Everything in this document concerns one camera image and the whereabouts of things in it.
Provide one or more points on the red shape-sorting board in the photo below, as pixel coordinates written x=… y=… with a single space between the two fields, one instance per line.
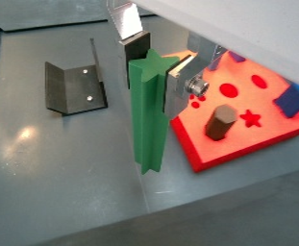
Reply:
x=247 y=87

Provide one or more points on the black curved holder bracket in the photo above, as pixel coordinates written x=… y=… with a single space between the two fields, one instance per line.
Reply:
x=75 y=90

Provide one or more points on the green star-shaped peg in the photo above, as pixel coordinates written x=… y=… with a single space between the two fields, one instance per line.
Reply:
x=149 y=122

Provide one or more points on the dark brown hexagonal peg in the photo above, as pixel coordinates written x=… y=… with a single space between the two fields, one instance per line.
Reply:
x=221 y=120

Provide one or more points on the purple block peg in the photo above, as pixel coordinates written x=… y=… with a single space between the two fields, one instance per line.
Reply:
x=236 y=57

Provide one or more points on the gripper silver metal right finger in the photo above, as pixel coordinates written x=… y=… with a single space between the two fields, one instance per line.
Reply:
x=184 y=76

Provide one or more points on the dark blue block peg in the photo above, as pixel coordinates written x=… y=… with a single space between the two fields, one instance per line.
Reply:
x=287 y=101

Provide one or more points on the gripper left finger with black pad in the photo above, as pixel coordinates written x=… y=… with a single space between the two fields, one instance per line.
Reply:
x=132 y=37

